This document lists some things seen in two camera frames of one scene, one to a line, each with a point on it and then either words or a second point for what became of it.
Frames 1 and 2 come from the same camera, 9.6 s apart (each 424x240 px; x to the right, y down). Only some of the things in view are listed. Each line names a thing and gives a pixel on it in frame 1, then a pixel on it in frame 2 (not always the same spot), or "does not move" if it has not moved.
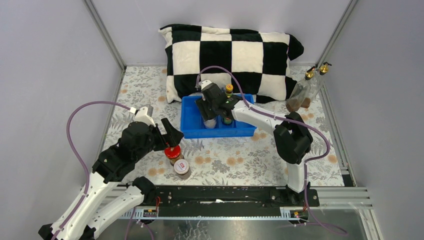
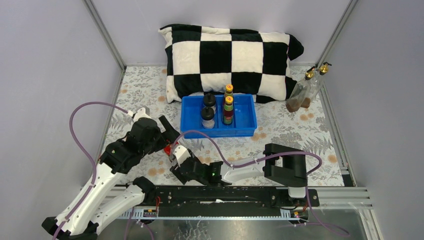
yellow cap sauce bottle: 228,91 does not move
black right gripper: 202,105 to 175,170
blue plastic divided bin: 192,123 does not move
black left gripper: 172,138 does not move
